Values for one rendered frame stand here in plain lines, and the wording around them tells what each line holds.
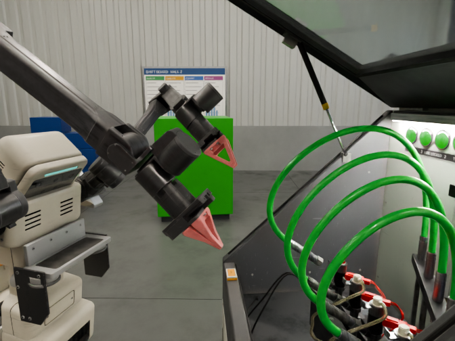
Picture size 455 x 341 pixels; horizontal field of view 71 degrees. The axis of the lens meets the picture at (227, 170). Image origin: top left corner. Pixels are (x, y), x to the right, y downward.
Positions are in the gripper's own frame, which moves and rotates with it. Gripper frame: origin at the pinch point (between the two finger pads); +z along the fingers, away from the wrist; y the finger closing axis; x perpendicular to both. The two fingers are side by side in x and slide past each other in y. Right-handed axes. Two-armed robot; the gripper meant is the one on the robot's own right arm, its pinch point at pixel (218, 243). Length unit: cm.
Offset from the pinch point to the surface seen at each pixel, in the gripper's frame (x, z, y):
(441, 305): 4.3, 36.7, 22.1
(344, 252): -8.2, 11.7, 17.9
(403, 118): 44, 16, 47
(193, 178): 320, -19, -114
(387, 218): -6.6, 12.1, 25.8
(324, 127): 677, 88, 56
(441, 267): 5.3, 31.3, 26.8
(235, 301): 21.3, 19.0, -17.8
